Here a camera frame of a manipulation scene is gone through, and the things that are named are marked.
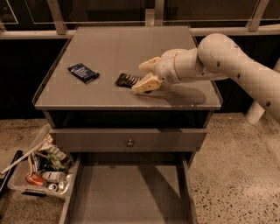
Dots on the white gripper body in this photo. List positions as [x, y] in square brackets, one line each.
[165, 67]

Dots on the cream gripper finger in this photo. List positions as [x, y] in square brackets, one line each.
[149, 65]
[148, 83]

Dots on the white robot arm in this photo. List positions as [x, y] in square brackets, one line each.
[216, 57]

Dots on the round metal drawer knob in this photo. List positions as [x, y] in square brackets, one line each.
[129, 143]

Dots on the grey drawer cabinet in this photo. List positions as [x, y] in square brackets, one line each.
[69, 103]

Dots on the grey top drawer front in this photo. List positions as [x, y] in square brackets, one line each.
[114, 140]

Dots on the open grey middle drawer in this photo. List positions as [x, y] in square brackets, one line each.
[129, 188]

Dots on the green white snack bag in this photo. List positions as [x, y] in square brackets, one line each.
[57, 158]

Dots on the white can in bin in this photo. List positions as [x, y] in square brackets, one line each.
[53, 176]

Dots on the orange snack packet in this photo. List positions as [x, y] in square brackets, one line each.
[35, 180]

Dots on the clear plastic storage bin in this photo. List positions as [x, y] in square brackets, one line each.
[37, 163]

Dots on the metal window railing frame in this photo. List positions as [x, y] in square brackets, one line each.
[59, 19]

